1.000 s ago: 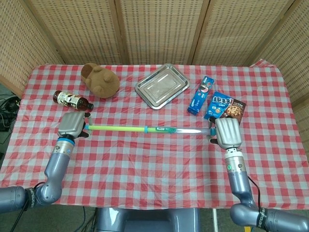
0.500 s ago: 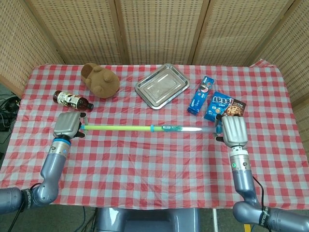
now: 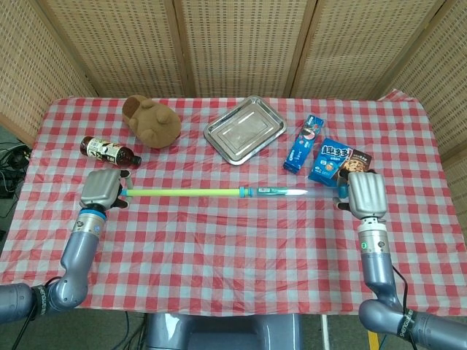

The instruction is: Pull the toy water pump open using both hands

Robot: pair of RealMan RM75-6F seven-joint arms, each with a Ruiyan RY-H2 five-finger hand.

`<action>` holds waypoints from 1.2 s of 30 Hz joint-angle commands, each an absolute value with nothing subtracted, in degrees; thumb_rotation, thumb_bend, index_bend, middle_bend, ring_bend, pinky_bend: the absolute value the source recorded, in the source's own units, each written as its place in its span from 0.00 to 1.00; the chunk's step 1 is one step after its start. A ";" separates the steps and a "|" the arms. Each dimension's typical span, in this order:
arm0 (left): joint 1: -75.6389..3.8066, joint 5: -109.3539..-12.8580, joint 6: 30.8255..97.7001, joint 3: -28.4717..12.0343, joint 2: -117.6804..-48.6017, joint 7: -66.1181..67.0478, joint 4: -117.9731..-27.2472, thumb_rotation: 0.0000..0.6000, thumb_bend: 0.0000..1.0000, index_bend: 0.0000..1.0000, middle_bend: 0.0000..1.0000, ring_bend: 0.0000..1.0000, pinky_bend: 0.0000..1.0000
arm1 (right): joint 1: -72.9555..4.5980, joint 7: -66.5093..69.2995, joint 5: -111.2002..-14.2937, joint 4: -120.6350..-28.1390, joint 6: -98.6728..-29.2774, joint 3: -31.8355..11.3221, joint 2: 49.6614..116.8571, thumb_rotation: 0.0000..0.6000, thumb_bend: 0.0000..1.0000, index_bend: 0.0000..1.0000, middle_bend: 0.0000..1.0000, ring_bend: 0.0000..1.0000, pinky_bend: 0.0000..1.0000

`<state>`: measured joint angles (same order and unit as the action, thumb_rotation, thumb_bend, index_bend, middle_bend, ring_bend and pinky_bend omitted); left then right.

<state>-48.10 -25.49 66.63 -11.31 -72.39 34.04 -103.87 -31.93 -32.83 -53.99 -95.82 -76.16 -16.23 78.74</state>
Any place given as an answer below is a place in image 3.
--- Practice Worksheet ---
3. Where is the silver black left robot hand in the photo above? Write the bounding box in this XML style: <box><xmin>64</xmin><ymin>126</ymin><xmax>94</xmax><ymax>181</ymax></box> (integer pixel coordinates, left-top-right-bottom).
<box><xmin>79</xmin><ymin>168</ymin><xmax>132</xmax><ymax>217</ymax></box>

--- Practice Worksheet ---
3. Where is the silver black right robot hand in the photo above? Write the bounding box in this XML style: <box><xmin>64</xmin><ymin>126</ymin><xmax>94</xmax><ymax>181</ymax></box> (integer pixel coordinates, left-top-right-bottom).
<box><xmin>332</xmin><ymin>168</ymin><xmax>389</xmax><ymax>220</ymax></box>

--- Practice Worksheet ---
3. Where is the green blue toy water syringe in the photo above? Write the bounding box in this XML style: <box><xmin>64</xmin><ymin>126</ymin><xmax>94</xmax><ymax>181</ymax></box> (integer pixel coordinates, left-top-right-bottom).
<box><xmin>120</xmin><ymin>174</ymin><xmax>351</xmax><ymax>201</ymax></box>

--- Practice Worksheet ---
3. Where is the dark brown drink bottle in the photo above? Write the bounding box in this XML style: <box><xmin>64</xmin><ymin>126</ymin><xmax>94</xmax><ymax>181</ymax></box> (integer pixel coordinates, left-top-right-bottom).
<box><xmin>80</xmin><ymin>136</ymin><xmax>142</xmax><ymax>169</ymax></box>

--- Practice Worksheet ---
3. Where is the blue chocolate chip cookie box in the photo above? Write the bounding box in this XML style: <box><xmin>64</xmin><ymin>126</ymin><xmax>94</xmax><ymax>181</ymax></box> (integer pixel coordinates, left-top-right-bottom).
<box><xmin>307</xmin><ymin>137</ymin><xmax>373</xmax><ymax>187</ymax></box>

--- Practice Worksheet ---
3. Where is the slim blue Oreo box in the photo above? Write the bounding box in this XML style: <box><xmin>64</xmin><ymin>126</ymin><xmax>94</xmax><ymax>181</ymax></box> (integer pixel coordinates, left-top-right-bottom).
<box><xmin>282</xmin><ymin>114</ymin><xmax>325</xmax><ymax>174</ymax></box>

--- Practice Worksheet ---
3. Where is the brown plush bear slipper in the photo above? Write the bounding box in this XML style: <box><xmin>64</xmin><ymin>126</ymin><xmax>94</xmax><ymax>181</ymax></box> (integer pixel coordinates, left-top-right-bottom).
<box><xmin>121</xmin><ymin>94</ymin><xmax>182</xmax><ymax>149</ymax></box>

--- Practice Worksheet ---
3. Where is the red white checkered tablecloth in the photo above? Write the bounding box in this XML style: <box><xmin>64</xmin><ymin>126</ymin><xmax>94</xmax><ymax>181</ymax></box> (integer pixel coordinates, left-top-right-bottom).
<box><xmin>0</xmin><ymin>89</ymin><xmax>467</xmax><ymax>317</ymax></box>

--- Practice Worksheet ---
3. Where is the stainless steel rectangular tray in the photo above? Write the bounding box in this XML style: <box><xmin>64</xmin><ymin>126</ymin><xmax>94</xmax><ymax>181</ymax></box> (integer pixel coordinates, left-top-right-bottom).
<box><xmin>203</xmin><ymin>95</ymin><xmax>287</xmax><ymax>166</ymax></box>

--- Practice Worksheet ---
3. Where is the white table leg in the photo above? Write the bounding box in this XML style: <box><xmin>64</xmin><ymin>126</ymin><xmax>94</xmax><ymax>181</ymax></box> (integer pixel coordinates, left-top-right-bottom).
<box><xmin>320</xmin><ymin>315</ymin><xmax>330</xmax><ymax>350</ymax></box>

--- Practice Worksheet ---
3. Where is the grey robot torso base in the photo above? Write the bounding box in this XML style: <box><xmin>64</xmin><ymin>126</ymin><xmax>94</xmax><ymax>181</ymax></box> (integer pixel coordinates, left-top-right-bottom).
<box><xmin>144</xmin><ymin>312</ymin><xmax>304</xmax><ymax>350</ymax></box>

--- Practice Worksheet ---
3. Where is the bamboo folding screen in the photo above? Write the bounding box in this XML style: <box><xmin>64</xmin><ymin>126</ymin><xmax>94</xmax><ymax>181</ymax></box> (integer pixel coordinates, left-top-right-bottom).
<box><xmin>0</xmin><ymin>0</ymin><xmax>467</xmax><ymax>234</ymax></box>

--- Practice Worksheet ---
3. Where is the black floor cables bundle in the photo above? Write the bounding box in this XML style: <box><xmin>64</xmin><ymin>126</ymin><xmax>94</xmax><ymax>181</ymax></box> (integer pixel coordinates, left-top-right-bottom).
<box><xmin>0</xmin><ymin>140</ymin><xmax>33</xmax><ymax>200</ymax></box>

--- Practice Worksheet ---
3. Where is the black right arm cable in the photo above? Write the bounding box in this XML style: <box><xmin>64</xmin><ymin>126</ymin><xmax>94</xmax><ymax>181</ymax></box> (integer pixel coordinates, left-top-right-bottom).
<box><xmin>391</xmin><ymin>265</ymin><xmax>417</xmax><ymax>350</ymax></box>

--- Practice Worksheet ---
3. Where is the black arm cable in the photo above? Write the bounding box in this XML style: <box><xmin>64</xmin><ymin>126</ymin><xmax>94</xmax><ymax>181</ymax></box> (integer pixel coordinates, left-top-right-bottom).
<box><xmin>10</xmin><ymin>276</ymin><xmax>63</xmax><ymax>350</ymax></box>
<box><xmin>391</xmin><ymin>265</ymin><xmax>417</xmax><ymax>350</ymax></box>

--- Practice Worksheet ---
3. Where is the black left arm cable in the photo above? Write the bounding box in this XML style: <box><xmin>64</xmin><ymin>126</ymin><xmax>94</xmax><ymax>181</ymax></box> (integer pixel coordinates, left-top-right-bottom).
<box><xmin>10</xmin><ymin>276</ymin><xmax>63</xmax><ymax>350</ymax></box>

